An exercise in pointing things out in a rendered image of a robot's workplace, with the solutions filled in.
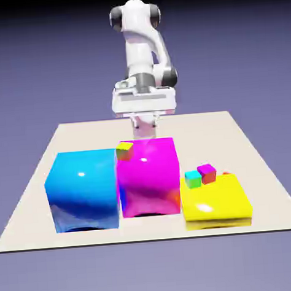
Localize small yellow cube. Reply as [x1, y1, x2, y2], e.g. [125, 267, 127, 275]
[114, 140, 136, 163]

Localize small cyan cube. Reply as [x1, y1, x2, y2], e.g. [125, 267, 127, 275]
[184, 169, 203, 190]

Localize small purple cube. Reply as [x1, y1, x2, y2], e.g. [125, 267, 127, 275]
[196, 163, 218, 185]

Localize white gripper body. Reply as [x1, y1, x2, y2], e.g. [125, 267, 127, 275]
[110, 83, 179, 120]

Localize large magenta box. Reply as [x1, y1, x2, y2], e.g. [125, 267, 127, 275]
[113, 136, 184, 220]

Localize large blue box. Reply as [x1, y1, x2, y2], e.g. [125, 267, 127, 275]
[42, 147, 123, 235]

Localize large yellow box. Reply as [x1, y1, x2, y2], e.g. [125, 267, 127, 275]
[179, 171, 255, 232]

